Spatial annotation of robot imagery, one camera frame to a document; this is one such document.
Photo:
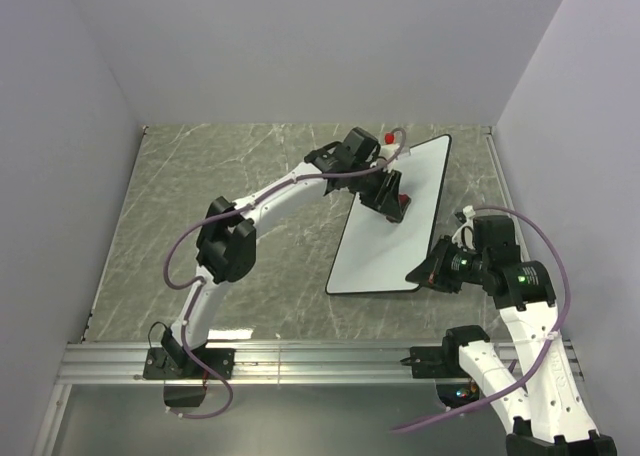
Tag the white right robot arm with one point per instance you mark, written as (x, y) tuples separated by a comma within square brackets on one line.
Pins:
[(543, 413)]

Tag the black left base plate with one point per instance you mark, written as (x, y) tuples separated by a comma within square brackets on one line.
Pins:
[(160, 366)]

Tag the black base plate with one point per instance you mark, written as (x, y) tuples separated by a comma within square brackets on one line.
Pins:
[(160, 366), (430, 362)]

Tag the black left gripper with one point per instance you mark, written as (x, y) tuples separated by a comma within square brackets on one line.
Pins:
[(387, 201)]

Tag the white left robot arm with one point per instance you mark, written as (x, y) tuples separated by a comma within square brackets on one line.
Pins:
[(227, 237)]

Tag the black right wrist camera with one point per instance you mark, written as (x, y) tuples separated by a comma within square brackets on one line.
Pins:
[(492, 236)]

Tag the aluminium mounting rail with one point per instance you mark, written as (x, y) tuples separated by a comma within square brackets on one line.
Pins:
[(276, 362)]

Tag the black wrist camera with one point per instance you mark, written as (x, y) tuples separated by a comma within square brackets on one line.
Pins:
[(360, 146), (492, 236)]

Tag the white whiteboard black frame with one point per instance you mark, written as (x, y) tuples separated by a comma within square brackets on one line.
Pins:
[(387, 236)]

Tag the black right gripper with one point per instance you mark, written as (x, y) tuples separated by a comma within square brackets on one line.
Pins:
[(428, 272)]

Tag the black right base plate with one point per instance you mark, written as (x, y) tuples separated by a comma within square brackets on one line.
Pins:
[(430, 362)]

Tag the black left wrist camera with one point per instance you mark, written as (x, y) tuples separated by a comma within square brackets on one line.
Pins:
[(360, 146)]

